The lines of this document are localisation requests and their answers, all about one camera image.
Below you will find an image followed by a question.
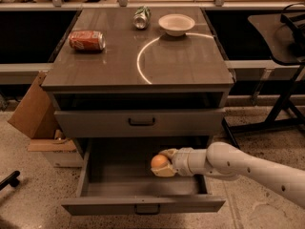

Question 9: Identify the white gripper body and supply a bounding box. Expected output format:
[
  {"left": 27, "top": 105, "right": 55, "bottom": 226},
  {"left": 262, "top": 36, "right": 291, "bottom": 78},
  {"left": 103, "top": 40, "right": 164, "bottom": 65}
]
[{"left": 172, "top": 148, "right": 193, "bottom": 177}]

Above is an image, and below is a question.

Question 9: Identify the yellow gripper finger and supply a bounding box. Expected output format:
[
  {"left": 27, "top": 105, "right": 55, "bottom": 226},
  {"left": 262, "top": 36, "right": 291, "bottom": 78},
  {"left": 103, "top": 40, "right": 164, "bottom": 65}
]
[
  {"left": 159, "top": 149, "right": 178, "bottom": 160},
  {"left": 152, "top": 164, "right": 176, "bottom": 177}
]

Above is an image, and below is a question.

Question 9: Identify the orange fruit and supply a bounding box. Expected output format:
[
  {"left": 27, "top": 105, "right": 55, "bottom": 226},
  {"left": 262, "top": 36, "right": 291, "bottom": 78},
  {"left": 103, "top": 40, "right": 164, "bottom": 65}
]
[{"left": 151, "top": 155, "right": 169, "bottom": 168}]

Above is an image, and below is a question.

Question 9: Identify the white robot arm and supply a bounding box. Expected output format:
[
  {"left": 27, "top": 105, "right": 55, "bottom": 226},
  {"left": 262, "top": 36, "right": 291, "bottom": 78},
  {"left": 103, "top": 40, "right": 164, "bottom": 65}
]
[{"left": 151, "top": 142, "right": 305, "bottom": 208}]

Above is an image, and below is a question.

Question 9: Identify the closed upper grey drawer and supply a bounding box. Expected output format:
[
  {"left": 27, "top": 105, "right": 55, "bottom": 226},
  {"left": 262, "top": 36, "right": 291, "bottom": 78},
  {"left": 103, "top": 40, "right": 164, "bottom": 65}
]
[{"left": 54, "top": 109, "right": 224, "bottom": 137}]

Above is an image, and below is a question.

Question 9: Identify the open lower grey drawer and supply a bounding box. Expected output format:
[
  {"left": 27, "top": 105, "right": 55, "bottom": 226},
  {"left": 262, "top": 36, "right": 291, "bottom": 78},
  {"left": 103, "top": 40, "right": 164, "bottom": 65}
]
[{"left": 62, "top": 136, "right": 225, "bottom": 216}]

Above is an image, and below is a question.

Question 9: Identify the grey drawer cabinet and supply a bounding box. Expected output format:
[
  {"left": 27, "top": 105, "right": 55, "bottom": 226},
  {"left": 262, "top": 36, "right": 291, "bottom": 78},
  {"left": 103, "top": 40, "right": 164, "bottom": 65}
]
[{"left": 42, "top": 8, "right": 234, "bottom": 153}]

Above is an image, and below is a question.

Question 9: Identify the white bowl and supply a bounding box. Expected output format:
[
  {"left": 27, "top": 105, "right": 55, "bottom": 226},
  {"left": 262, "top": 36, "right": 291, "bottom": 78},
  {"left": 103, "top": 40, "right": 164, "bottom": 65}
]
[{"left": 158, "top": 14, "right": 195, "bottom": 36}]

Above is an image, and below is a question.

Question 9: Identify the green soda can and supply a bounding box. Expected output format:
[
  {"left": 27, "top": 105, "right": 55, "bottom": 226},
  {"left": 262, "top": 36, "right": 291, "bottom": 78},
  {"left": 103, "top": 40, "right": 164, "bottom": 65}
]
[{"left": 133, "top": 6, "right": 151, "bottom": 30}]

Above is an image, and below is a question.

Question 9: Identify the brown cardboard box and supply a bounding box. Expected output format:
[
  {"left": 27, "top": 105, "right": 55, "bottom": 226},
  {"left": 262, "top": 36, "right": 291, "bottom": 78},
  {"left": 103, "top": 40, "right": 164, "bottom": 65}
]
[{"left": 8, "top": 72, "right": 76, "bottom": 153}]

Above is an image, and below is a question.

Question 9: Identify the red soda can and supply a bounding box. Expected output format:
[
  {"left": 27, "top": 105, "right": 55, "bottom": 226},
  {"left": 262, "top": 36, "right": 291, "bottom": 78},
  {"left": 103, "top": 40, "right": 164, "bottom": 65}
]
[{"left": 69, "top": 31, "right": 105, "bottom": 52}]

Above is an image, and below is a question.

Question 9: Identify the black chair leg caster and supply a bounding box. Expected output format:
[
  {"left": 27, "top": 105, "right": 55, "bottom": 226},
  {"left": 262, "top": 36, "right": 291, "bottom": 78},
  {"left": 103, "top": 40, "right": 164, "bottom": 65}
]
[{"left": 0, "top": 171, "right": 20, "bottom": 191}]

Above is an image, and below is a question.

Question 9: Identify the black stand with wheels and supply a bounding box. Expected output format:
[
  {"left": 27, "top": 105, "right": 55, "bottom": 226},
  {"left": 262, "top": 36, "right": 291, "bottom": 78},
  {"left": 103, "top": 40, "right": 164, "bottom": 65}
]
[{"left": 222, "top": 2, "right": 305, "bottom": 147}]

